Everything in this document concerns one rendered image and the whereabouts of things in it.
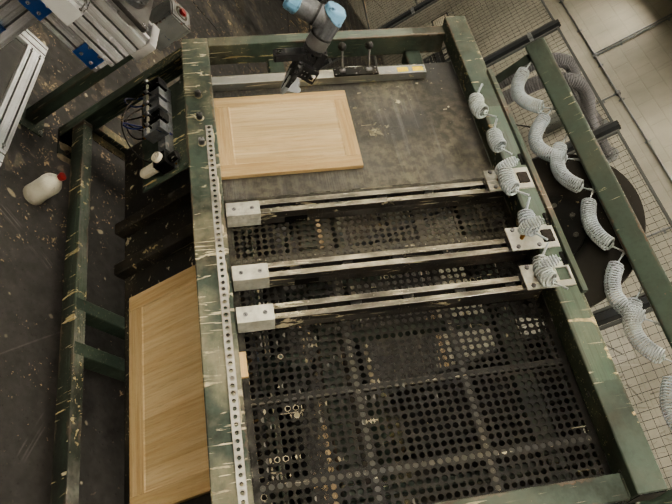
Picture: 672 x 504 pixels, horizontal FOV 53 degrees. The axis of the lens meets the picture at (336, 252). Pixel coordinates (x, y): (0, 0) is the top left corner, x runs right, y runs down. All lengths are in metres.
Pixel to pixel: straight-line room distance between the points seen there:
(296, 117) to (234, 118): 0.26
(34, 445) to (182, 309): 0.71
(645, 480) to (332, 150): 1.62
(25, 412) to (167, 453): 0.56
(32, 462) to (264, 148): 1.45
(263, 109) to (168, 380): 1.17
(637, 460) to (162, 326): 1.75
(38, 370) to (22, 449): 0.32
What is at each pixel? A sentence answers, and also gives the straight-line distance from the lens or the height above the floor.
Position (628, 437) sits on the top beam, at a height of 1.87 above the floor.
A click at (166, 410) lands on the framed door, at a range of 2.63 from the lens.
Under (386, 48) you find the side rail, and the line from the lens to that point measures 3.33.
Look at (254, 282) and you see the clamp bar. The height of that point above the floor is 0.97.
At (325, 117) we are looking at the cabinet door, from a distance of 2.90.
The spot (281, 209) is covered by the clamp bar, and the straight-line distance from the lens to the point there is 2.50.
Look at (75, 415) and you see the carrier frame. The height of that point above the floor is 0.18.
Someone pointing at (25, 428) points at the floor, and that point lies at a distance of 2.77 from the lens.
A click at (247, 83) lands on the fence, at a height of 1.02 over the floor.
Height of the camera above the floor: 2.06
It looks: 20 degrees down
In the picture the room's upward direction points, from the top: 64 degrees clockwise
